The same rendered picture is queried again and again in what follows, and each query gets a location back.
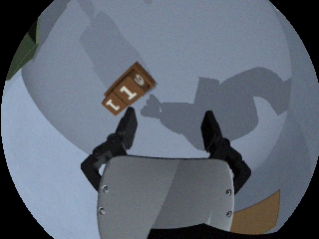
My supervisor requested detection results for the brown cube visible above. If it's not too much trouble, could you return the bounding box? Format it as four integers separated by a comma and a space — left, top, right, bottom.
102, 89, 128, 116
114, 69, 149, 105

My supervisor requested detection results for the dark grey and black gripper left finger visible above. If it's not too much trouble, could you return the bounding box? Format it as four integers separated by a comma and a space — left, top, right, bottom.
81, 107, 138, 193

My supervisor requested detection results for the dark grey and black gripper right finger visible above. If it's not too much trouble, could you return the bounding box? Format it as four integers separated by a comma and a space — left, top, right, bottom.
200, 111, 251, 195

